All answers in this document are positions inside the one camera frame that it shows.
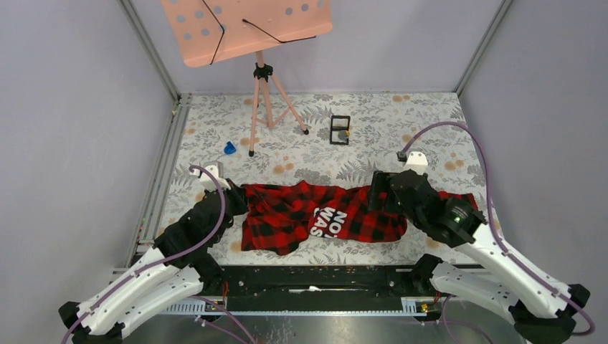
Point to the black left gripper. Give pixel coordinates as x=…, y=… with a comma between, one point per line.
x=239, y=194

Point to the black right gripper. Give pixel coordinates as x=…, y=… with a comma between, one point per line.
x=379, y=185

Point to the red black plaid shirt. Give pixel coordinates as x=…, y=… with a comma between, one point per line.
x=281, y=217

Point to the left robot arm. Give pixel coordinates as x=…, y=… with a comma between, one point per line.
x=177, y=266

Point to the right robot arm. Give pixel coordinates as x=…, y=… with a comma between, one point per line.
x=539, y=307

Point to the small round brooch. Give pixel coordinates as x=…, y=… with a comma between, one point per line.
x=343, y=136

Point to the small blue plastic object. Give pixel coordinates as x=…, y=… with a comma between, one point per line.
x=229, y=148

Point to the floral patterned table mat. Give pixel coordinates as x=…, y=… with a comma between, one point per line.
x=381, y=125

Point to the pink music stand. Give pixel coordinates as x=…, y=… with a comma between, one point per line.
x=213, y=31

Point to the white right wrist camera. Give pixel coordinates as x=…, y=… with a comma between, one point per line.
x=414, y=161

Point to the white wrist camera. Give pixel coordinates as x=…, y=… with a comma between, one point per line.
x=210, y=176
x=414, y=161

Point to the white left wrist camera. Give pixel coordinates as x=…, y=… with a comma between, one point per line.
x=210, y=176

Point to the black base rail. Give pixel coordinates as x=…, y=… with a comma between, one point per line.
x=292, y=288

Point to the black brooch holder frame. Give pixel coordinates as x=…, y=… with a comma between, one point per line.
x=338, y=123

